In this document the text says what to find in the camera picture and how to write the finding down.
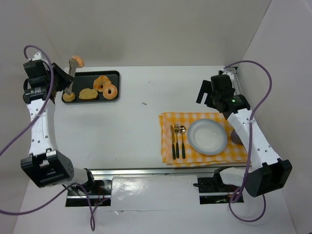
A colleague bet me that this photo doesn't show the small glazed donut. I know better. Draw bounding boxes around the small glazed donut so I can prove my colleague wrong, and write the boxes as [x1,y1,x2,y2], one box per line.
[72,56,84,68]

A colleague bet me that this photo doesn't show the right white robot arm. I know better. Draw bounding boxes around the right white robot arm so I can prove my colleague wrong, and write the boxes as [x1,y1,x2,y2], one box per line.
[196,73,293,197]

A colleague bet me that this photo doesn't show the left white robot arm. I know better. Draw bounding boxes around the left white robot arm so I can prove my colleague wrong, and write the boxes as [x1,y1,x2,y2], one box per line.
[20,52,95,192]

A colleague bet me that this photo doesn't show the toasted bread slice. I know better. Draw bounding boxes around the toasted bread slice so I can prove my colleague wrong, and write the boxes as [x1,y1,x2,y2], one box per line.
[79,88,98,100]

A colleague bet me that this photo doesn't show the small round bun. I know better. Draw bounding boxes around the small round bun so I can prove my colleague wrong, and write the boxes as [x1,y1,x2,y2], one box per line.
[62,93,76,102]

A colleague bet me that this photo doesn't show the black baking tray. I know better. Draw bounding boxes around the black baking tray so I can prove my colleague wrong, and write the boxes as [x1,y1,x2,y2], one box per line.
[61,70,120,104]

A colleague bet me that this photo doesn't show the large twisted donut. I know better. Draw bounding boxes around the large twisted donut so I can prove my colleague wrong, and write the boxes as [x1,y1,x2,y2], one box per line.
[93,75,111,93]

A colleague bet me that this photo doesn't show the white ceramic plate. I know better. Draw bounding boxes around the white ceramic plate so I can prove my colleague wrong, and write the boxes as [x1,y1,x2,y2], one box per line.
[187,118,228,156]

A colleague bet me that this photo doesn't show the yellow checkered cloth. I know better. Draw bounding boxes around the yellow checkered cloth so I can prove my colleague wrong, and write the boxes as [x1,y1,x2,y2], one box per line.
[158,112,247,167]

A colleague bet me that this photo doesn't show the gold spoon black handle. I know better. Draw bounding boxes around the gold spoon black handle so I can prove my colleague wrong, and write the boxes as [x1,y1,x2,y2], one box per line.
[179,125,186,159]

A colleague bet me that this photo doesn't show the ring donut front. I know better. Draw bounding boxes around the ring donut front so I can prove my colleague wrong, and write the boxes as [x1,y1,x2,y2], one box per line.
[102,84,118,100]

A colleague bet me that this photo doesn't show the gold fork black handle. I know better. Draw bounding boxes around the gold fork black handle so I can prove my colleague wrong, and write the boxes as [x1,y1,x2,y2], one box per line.
[174,123,179,158]

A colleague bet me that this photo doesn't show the gold knife black handle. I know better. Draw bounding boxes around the gold knife black handle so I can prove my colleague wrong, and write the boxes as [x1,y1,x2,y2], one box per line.
[170,126,176,160]

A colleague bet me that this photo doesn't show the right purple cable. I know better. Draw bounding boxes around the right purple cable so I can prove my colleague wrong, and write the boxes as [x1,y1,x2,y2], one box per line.
[224,60,273,222]

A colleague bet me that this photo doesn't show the aluminium rail front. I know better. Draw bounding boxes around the aluminium rail front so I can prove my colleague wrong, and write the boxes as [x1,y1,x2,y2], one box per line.
[82,166,252,177]

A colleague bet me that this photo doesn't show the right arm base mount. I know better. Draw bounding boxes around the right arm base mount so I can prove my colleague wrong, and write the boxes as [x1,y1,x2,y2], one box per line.
[193,167,237,205]

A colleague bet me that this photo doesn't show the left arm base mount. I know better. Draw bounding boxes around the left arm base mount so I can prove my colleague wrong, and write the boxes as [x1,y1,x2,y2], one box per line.
[65,178,113,207]

